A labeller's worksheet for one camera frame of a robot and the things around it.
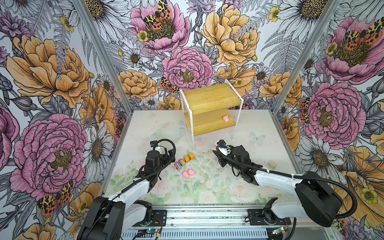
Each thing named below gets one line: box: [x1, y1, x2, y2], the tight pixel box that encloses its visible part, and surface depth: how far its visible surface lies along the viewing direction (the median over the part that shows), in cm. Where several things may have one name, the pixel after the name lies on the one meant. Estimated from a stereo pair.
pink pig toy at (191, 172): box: [186, 168, 196, 176], surface depth 90 cm
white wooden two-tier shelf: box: [179, 79, 244, 151], surface depth 86 cm
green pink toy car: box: [178, 158, 187, 167], surface depth 93 cm
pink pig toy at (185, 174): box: [182, 171, 190, 178], surface depth 89 cm
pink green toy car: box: [174, 162, 182, 170], surface depth 91 cm
